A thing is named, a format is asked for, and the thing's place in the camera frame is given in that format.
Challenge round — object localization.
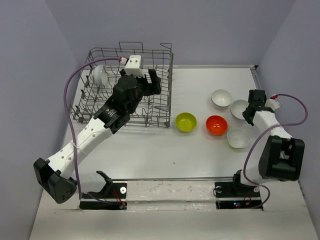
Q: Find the lime green bowl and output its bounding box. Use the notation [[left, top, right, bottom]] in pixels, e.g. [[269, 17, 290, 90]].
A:
[[175, 112, 197, 133]]

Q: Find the grey wire dish rack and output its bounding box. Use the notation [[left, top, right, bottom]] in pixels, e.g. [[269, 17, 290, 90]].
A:
[[69, 41, 174, 128]]

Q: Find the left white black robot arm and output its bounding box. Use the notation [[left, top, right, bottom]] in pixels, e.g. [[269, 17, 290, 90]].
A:
[[33, 69, 161, 204]]

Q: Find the orange bowl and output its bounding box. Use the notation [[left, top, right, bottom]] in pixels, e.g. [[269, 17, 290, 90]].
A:
[[205, 115, 228, 136]]

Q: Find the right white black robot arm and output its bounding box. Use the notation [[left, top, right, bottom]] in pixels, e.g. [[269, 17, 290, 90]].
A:
[[230, 89, 305, 196]]

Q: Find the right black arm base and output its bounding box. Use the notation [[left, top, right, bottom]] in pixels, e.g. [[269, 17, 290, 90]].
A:
[[212, 170, 263, 210]]

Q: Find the white square bowl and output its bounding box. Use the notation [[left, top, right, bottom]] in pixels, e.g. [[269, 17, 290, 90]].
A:
[[227, 129, 249, 149]]

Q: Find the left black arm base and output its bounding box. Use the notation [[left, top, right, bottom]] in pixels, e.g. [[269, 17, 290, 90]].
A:
[[79, 170, 128, 211]]

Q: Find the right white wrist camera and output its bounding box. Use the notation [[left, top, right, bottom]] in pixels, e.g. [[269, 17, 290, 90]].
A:
[[265, 95, 281, 111]]

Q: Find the white round bowl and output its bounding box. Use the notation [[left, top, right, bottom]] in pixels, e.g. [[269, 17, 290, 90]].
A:
[[92, 64, 108, 87], [211, 89, 233, 109], [230, 99, 249, 120]]

